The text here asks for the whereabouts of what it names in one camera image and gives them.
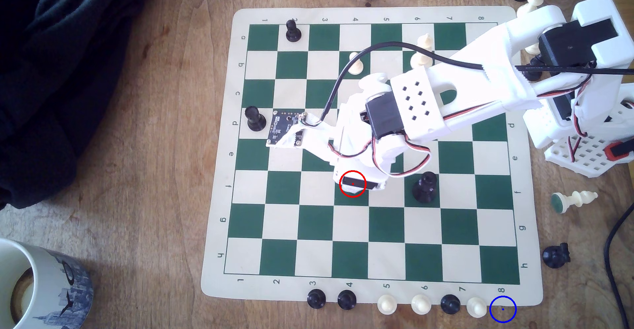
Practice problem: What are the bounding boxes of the tall white chess piece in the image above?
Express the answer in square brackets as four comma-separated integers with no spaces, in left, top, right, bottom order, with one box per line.
[410,33,437,69]

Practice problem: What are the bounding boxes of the camera circuit board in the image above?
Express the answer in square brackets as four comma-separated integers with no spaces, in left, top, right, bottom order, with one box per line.
[267,110,308,148]

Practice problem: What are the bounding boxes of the red black white servo wires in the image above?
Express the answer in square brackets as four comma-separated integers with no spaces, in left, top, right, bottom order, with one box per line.
[369,137,433,179]
[442,74,597,123]

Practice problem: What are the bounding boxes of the white piece with green felt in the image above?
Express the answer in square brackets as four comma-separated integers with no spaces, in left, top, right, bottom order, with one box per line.
[551,190,599,215]

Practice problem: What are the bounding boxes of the white mug with skyline print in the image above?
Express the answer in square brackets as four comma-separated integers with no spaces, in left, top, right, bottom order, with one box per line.
[0,238,94,329]

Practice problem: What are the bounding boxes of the black knight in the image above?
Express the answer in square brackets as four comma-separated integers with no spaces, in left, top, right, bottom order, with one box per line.
[542,242,572,269]

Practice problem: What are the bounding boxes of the white queen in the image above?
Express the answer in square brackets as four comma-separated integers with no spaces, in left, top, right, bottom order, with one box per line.
[516,0,548,19]

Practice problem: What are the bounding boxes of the thick black power cable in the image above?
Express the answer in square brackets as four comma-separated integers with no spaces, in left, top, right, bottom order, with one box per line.
[604,204,634,329]

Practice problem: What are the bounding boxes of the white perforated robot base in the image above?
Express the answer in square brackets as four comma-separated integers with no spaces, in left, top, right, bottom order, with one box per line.
[544,132,634,179]

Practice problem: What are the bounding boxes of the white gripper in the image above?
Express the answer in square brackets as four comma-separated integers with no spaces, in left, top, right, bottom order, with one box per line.
[329,74,408,194]

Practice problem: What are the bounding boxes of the black camera cable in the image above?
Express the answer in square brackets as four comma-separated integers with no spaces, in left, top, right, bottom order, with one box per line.
[299,41,634,125]

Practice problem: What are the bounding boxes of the tall black chess piece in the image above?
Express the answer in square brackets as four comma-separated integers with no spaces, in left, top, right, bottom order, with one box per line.
[412,172,439,204]

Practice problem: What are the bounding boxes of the dark cloth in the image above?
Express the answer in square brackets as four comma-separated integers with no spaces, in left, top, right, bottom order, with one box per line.
[0,0,167,210]

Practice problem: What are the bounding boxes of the black pawn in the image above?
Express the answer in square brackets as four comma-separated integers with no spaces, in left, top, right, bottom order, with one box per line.
[440,294,461,315]
[337,290,357,311]
[245,105,267,133]
[285,19,303,43]
[306,289,327,310]

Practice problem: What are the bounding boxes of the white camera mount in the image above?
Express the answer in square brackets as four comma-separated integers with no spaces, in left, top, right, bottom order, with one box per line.
[266,121,343,165]

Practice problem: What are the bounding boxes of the green and cream chess mat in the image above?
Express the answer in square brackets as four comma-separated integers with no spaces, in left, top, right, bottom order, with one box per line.
[200,6,544,308]

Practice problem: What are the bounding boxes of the red and black clamp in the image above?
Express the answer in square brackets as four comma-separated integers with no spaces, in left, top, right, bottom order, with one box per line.
[608,139,634,162]

